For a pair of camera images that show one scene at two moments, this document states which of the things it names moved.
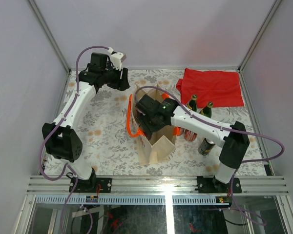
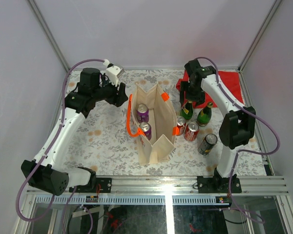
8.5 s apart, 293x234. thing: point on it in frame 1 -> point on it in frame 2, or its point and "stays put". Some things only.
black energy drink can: (206, 146) stays put
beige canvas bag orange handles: (158, 148) stays put
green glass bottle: (206, 111) stays put
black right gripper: (142, 119) -> (198, 99)
